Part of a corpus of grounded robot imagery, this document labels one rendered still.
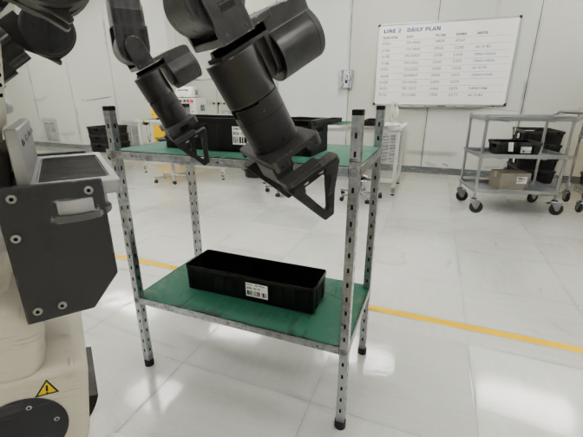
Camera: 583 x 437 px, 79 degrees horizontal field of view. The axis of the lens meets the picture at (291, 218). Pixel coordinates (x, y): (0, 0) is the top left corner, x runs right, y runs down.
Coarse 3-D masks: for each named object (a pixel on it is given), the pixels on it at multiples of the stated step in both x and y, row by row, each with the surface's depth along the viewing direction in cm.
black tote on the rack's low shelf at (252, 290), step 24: (192, 264) 154; (216, 264) 166; (240, 264) 161; (264, 264) 156; (288, 264) 151; (216, 288) 148; (240, 288) 144; (264, 288) 139; (288, 288) 135; (312, 288) 150; (312, 312) 135
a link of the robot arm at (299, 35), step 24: (216, 0) 31; (240, 0) 32; (288, 0) 36; (216, 24) 31; (240, 24) 32; (264, 24) 36; (288, 24) 37; (312, 24) 37; (216, 48) 34; (288, 48) 37; (312, 48) 38; (288, 72) 38
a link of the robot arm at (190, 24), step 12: (168, 0) 33; (180, 0) 31; (192, 0) 30; (168, 12) 34; (180, 12) 32; (192, 12) 30; (204, 12) 31; (180, 24) 34; (192, 24) 32; (204, 24) 31; (192, 36) 36; (204, 36) 36
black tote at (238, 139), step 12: (204, 120) 124; (216, 120) 122; (228, 120) 120; (300, 120) 128; (312, 120) 111; (324, 120) 121; (216, 132) 123; (228, 132) 121; (240, 132) 120; (324, 132) 123; (168, 144) 133; (216, 144) 125; (228, 144) 123; (240, 144) 121; (324, 144) 124
